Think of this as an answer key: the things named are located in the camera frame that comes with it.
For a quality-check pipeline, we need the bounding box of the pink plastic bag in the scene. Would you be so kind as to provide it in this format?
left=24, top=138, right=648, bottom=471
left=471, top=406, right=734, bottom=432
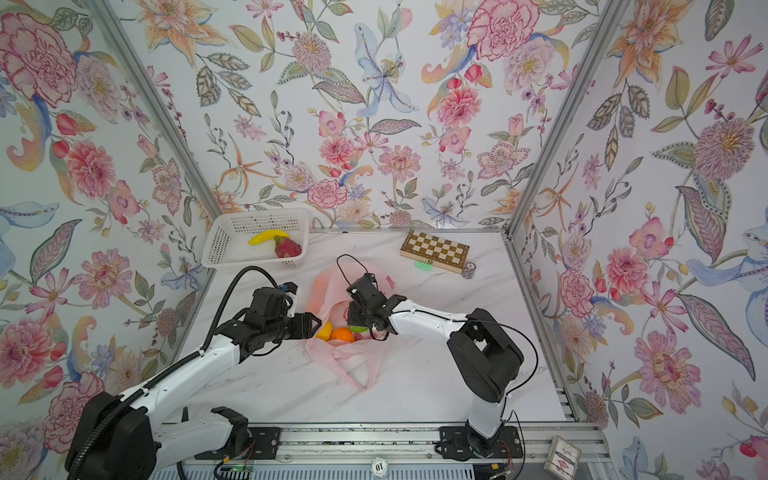
left=305, top=258, right=396, bottom=391

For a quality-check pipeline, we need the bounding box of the red dragon fruit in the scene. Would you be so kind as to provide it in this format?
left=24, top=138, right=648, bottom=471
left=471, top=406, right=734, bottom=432
left=274, top=236, right=303, bottom=258

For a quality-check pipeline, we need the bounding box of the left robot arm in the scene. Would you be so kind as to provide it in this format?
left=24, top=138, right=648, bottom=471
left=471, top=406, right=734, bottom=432
left=65, top=287, right=321, bottom=479

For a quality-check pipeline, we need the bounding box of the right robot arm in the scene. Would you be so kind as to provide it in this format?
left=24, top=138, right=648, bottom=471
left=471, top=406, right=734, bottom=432
left=347, top=273, right=525, bottom=461

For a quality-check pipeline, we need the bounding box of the orange fruit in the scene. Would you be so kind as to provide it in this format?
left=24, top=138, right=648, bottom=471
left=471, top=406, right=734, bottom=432
left=331, top=327, right=355, bottom=343

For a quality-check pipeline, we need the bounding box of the yellow lemon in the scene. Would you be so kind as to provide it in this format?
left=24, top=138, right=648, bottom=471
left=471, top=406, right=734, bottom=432
left=316, top=321, right=334, bottom=342

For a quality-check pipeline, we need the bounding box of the wooden chessboard box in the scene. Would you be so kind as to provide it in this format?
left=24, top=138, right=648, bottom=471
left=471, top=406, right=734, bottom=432
left=400, top=230, right=470, bottom=274

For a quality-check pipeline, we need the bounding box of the white plastic basket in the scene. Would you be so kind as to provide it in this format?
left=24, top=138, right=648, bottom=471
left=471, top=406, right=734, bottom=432
left=201, top=208, right=310, bottom=274

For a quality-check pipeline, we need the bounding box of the yellow banana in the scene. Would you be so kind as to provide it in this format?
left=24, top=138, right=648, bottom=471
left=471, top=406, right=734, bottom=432
left=248, top=229, right=290, bottom=246

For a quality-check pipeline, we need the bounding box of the small card box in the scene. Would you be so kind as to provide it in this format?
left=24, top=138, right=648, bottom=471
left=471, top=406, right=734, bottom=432
left=543, top=435, right=582, bottom=480

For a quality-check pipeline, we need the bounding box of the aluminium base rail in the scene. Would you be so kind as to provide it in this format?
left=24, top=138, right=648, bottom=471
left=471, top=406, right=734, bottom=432
left=231, top=422, right=611, bottom=465

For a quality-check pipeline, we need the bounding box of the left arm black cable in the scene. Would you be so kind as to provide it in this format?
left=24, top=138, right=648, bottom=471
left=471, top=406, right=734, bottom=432
left=65, top=265, right=283, bottom=480

